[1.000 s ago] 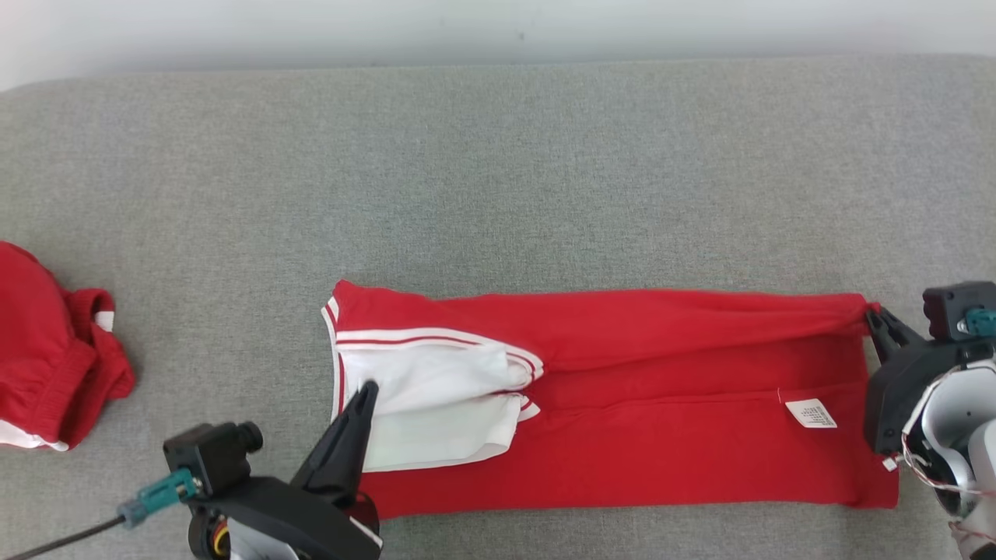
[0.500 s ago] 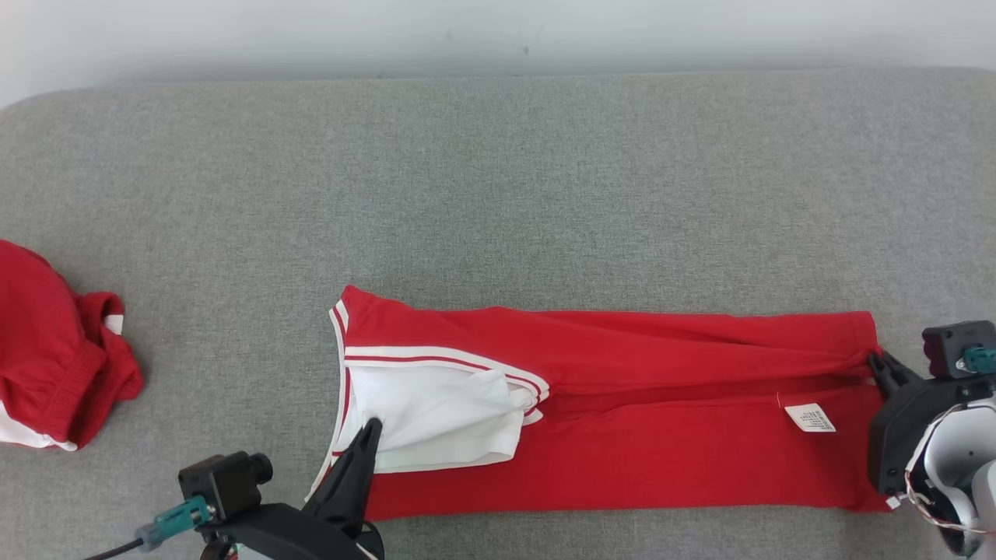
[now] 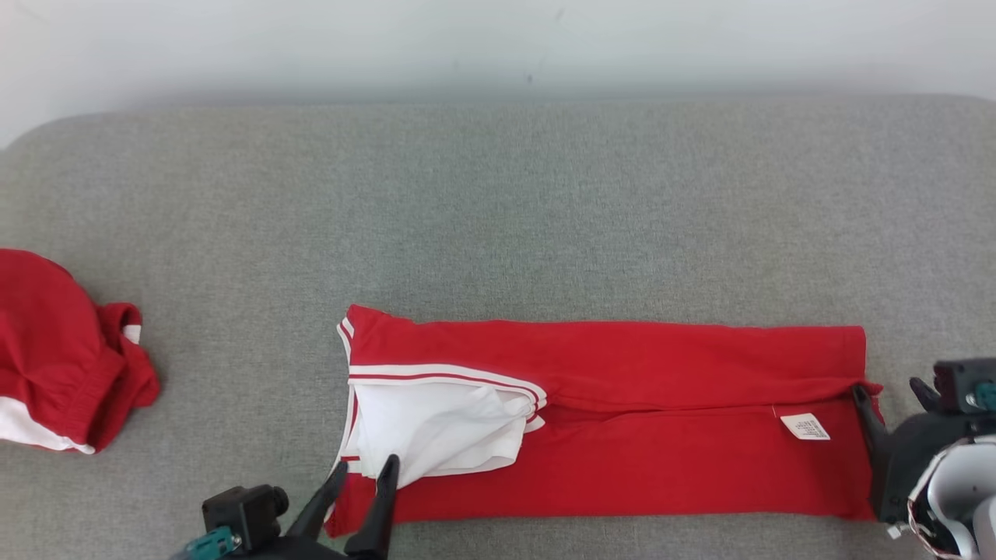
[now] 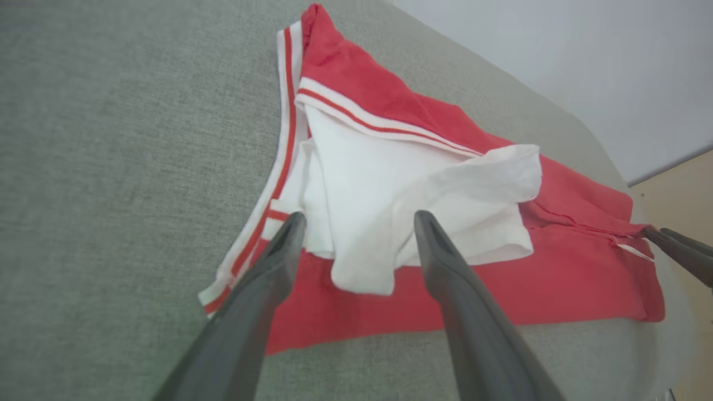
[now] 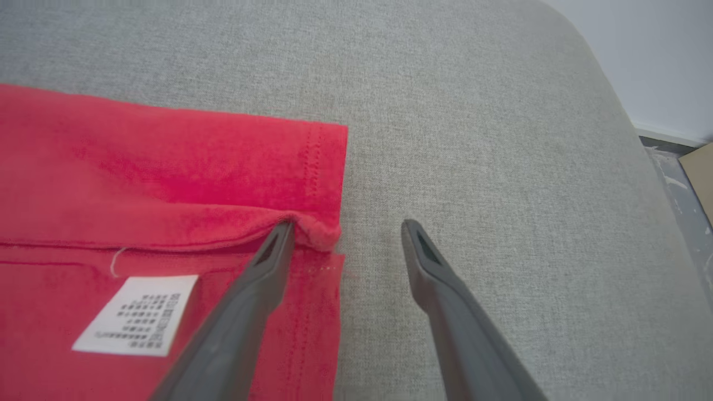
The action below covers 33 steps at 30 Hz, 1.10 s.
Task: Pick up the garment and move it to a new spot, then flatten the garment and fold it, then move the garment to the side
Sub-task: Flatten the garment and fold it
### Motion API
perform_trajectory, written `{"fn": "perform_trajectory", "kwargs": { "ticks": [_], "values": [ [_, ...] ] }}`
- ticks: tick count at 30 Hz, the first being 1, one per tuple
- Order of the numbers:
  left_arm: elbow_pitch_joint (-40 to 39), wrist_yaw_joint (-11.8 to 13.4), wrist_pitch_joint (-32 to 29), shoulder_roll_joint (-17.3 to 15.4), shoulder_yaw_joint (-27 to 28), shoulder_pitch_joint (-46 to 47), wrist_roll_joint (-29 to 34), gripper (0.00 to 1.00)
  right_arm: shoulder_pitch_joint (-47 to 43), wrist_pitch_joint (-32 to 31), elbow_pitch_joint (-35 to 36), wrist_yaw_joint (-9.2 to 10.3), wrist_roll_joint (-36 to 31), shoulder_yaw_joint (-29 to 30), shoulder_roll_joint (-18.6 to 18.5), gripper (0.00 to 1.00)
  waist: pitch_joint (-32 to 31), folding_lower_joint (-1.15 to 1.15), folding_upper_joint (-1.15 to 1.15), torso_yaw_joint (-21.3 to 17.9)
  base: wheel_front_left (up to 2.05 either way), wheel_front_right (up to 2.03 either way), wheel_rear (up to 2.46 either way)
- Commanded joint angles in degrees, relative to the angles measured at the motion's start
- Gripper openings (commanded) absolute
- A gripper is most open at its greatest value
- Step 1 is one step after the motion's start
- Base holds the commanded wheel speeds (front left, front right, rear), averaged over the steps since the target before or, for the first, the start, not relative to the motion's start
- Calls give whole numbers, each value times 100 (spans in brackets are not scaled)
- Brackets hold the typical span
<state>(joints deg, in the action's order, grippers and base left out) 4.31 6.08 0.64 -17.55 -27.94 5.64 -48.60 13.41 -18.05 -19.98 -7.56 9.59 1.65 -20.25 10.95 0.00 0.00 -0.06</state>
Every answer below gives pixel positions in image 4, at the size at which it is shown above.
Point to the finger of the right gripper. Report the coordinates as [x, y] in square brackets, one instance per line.
[690, 262]
[696, 245]

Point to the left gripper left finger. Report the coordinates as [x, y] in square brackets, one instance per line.
[245, 323]

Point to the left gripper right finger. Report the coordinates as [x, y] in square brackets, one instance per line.
[479, 334]

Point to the red basketball jersey white sleeves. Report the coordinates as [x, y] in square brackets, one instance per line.
[557, 289]

